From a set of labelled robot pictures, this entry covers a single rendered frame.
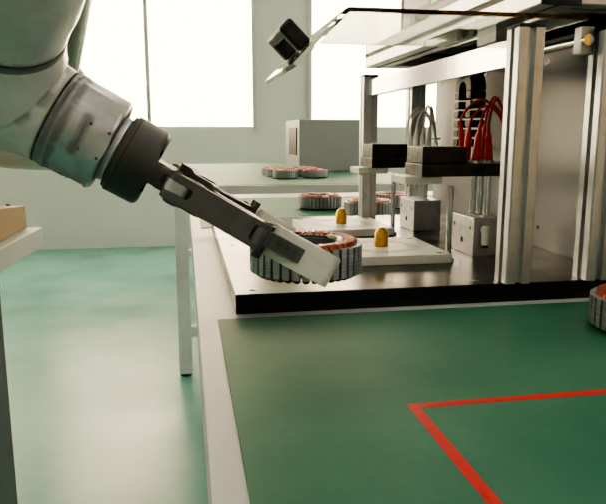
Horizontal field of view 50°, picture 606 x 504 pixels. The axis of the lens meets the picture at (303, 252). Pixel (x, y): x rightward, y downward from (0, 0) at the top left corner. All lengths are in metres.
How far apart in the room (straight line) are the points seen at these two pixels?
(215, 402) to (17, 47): 0.29
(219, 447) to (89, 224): 5.31
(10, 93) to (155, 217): 5.09
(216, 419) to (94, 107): 0.29
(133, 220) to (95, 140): 5.07
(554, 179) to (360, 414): 0.62
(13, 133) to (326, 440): 0.37
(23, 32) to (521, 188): 0.52
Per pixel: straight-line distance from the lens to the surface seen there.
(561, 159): 0.99
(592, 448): 0.45
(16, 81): 0.57
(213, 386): 0.51
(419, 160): 0.91
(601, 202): 0.83
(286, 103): 5.67
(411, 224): 1.17
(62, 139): 0.60
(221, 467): 0.40
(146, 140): 0.60
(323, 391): 0.49
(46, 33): 0.53
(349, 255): 0.62
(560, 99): 1.00
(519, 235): 0.78
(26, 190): 5.75
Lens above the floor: 0.94
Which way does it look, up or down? 10 degrees down
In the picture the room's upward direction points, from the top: straight up
